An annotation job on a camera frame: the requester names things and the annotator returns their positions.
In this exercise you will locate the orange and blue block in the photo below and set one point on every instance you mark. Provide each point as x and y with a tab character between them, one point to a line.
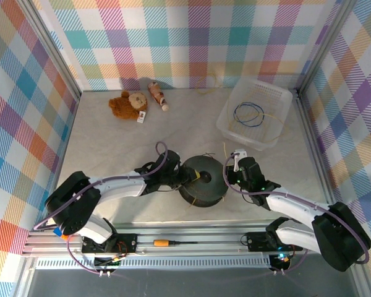
61	232

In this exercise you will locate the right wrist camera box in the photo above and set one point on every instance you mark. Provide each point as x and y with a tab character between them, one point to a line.
238	157

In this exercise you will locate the small doll figure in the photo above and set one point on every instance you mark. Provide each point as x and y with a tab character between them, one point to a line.
157	94

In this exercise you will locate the aluminium side rail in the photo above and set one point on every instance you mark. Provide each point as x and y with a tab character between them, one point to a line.
71	123
308	123

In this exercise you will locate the black controller board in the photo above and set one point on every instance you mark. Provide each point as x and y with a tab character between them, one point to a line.
281	260
108	263

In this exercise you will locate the brown teddy bear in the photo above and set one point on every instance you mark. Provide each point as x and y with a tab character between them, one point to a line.
122	106

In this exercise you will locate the white plastic basket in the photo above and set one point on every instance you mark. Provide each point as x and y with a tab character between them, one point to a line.
225	127

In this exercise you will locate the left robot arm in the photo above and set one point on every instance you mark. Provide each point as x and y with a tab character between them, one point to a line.
117	185

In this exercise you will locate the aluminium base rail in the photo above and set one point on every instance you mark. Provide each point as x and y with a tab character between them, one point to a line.
219	238

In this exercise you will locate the aluminium corner post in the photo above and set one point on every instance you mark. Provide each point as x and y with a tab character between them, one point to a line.
44	28
333	31

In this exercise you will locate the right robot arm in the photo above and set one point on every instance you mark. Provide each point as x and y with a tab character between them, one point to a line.
296	205

